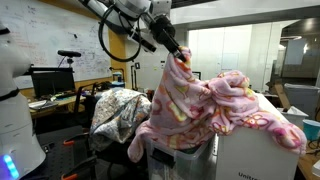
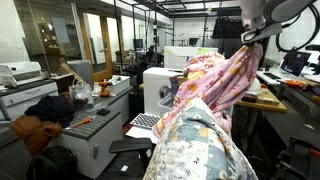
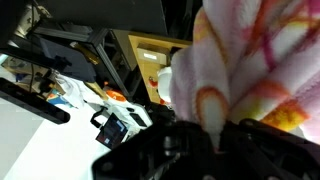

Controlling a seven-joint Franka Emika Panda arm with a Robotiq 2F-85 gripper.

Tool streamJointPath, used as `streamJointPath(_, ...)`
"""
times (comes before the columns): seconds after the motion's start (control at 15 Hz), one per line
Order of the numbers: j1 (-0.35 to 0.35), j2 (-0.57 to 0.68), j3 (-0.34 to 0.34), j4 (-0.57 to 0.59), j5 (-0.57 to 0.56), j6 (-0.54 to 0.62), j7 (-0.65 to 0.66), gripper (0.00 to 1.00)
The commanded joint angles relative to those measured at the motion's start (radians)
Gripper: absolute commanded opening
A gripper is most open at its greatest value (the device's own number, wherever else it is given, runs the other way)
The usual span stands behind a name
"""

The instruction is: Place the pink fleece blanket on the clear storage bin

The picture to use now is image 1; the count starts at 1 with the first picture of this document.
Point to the small blue container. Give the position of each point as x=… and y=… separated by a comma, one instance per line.
x=118, y=80

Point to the clear plastic storage bin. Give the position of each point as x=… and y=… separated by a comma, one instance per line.
x=186, y=163

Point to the white computer keyboard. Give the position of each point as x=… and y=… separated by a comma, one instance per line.
x=41, y=104

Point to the floral patchwork quilt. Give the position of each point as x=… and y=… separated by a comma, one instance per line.
x=116, y=116

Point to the black office chair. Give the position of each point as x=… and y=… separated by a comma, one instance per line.
x=113, y=156

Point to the black framed tablet screen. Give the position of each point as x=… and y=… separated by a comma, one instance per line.
x=197, y=75

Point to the grey trash bin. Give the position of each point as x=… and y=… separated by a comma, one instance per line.
x=301, y=98

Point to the wooden office desk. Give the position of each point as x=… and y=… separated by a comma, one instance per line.
x=66, y=101

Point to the large white cardboard box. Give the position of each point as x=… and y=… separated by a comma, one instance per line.
x=253, y=156

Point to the large wall whiteboard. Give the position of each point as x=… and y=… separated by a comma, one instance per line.
x=50, y=33

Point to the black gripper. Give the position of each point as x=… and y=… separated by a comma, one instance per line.
x=162, y=29

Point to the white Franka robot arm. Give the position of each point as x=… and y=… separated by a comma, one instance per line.
x=13, y=133

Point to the wide black desktop monitor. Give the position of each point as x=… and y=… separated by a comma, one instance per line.
x=53, y=83

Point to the flattened brown cardboard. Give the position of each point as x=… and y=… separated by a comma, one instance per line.
x=281, y=96

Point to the teal plastic cup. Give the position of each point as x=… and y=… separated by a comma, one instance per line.
x=311, y=131

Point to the small white open box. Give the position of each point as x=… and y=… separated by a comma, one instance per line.
x=296, y=113

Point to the black camera on stand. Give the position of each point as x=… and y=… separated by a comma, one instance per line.
x=68, y=53

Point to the pink patterned fleece blanket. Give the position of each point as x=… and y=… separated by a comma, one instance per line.
x=186, y=100

